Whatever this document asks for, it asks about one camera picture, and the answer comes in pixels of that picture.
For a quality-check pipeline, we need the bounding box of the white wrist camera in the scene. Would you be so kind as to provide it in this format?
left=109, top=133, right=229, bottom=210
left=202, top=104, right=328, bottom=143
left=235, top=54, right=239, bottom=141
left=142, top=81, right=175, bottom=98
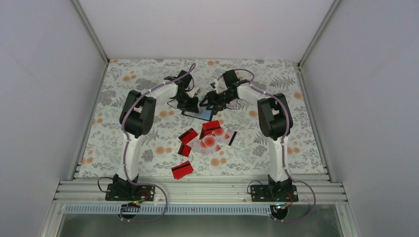
left=188, top=87, right=201, bottom=97
left=211, top=80, right=222, bottom=94

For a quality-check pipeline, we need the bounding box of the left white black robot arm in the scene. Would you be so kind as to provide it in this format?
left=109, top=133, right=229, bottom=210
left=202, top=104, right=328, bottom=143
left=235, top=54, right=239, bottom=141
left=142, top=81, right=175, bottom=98
left=117, top=65, right=199, bottom=200

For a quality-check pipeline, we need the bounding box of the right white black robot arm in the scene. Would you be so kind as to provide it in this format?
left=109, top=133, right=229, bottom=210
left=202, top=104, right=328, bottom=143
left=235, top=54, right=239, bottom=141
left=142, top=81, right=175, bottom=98
left=200, top=70, right=293, bottom=201

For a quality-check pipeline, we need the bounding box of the floral patterned table mat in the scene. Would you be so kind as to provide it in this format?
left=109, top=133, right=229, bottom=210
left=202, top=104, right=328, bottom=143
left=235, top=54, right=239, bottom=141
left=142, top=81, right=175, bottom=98
left=78, top=59, right=324, bottom=177

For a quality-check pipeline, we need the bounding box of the red card left tilted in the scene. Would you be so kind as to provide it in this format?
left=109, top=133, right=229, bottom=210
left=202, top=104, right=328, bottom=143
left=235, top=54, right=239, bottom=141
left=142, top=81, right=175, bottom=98
left=178, top=128, right=198, bottom=145

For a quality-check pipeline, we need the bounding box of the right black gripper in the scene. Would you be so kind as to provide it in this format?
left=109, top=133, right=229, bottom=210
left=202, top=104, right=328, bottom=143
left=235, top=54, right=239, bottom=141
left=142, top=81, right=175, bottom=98
left=200, top=89, right=236, bottom=111

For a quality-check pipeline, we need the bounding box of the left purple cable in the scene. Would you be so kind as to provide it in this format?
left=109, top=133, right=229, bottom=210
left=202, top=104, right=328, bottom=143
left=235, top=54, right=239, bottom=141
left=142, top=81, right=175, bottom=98
left=120, top=63, right=197, bottom=223

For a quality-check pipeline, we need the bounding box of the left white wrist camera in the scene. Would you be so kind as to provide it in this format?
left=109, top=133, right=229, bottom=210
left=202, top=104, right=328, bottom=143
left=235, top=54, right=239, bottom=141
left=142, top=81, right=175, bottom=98
left=188, top=87, right=201, bottom=97

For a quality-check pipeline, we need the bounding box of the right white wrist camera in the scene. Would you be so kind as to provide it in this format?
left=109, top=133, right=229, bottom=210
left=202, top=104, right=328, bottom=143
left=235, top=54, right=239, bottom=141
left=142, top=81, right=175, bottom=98
left=211, top=80, right=222, bottom=94

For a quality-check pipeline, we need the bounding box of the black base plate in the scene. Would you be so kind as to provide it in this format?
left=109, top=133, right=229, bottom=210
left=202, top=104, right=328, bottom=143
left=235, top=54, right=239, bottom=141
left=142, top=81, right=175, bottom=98
left=105, top=174, right=155, bottom=201
left=247, top=179, right=299, bottom=202

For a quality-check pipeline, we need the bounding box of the red card lower left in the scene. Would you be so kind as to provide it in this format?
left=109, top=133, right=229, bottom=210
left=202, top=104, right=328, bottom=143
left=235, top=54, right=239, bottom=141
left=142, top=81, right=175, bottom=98
left=177, top=144, right=192, bottom=157

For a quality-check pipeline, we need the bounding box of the aluminium rail frame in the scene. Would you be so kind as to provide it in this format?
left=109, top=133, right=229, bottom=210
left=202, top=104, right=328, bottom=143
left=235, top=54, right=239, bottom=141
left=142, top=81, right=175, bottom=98
left=41, top=174, right=358, bottom=237

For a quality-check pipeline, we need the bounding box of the red card black stripe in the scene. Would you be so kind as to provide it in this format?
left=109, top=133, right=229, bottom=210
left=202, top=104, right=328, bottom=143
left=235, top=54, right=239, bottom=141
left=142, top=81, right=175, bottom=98
left=171, top=161, right=194, bottom=180

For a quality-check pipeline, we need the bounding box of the white card black stripe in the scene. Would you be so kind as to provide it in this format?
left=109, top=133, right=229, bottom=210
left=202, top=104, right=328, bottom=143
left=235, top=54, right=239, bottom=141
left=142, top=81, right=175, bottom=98
left=223, top=129, right=238, bottom=146

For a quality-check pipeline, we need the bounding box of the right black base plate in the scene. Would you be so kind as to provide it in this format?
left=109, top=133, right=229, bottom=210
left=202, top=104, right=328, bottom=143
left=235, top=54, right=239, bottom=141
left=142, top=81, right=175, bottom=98
left=247, top=179, right=299, bottom=202

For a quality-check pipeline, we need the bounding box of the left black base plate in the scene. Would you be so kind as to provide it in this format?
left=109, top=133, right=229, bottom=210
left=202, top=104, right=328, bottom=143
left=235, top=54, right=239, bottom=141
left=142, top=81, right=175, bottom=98
left=105, top=174, right=155, bottom=201

